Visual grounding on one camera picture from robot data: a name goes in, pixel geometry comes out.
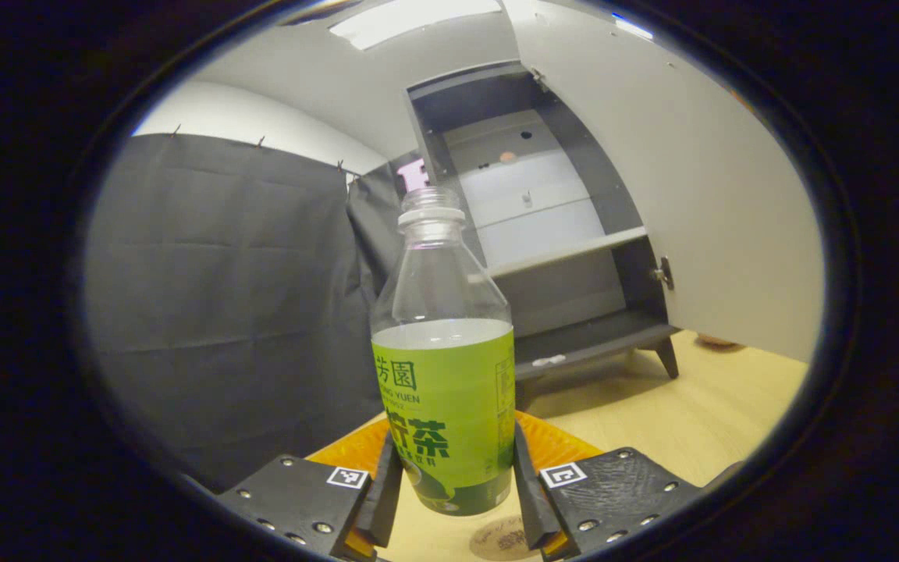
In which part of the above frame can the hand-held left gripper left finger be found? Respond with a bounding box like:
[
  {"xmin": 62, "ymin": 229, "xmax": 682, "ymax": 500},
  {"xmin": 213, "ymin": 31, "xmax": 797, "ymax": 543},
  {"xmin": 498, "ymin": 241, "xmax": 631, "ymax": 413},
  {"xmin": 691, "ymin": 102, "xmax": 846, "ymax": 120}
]
[{"xmin": 215, "ymin": 418, "xmax": 403, "ymax": 562}]

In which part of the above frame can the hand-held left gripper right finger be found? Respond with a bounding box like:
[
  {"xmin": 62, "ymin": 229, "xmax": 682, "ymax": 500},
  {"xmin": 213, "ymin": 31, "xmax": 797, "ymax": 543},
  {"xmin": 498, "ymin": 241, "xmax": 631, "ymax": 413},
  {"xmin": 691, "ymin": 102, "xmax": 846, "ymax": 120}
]
[{"xmin": 513, "ymin": 411, "xmax": 704, "ymax": 561}]

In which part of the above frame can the large ceiling light panel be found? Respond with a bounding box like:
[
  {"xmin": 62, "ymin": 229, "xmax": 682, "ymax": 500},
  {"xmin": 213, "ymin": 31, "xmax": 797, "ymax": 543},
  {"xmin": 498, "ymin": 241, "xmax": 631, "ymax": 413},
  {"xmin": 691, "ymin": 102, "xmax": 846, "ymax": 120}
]
[{"xmin": 329, "ymin": 0, "xmax": 503, "ymax": 52}]

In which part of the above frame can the black backdrop cloth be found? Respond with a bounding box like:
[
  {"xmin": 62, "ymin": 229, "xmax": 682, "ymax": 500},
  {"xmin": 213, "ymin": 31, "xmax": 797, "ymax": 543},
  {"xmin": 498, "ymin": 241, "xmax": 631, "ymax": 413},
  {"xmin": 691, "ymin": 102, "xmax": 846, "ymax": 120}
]
[
  {"xmin": 84, "ymin": 133, "xmax": 388, "ymax": 493},
  {"xmin": 344, "ymin": 151, "xmax": 439, "ymax": 301}
]

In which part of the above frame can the dark grey cabinet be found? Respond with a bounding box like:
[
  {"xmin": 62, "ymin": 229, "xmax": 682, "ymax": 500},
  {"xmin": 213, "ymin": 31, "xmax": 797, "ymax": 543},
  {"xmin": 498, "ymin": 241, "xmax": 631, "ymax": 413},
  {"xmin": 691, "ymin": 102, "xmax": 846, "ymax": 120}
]
[{"xmin": 405, "ymin": 61, "xmax": 682, "ymax": 391}]

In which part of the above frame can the green label tea bottle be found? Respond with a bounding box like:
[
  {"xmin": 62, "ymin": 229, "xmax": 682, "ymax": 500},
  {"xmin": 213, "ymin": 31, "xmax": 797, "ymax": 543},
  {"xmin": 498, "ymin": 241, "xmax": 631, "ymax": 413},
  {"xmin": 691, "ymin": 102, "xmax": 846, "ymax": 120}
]
[{"xmin": 370, "ymin": 186, "xmax": 516, "ymax": 517}]

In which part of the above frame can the white cabinet door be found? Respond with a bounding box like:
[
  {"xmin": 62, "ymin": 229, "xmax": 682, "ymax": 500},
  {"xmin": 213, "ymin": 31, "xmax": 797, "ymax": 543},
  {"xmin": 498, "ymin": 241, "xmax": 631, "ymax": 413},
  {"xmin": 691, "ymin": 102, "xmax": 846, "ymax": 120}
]
[{"xmin": 500, "ymin": 0, "xmax": 825, "ymax": 364}]

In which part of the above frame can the round wooden coaster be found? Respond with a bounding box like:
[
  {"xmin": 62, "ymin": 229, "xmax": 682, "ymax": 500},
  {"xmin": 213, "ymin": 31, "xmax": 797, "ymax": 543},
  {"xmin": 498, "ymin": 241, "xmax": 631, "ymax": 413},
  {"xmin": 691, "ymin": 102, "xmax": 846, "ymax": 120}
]
[{"xmin": 468, "ymin": 511, "xmax": 530, "ymax": 562}]

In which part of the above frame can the grey cabinet shelf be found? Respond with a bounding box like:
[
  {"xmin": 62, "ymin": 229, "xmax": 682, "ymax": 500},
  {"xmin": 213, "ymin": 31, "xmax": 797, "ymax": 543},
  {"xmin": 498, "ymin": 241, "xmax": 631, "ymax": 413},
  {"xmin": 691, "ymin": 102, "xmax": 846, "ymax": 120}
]
[{"xmin": 485, "ymin": 226, "xmax": 649, "ymax": 279}]

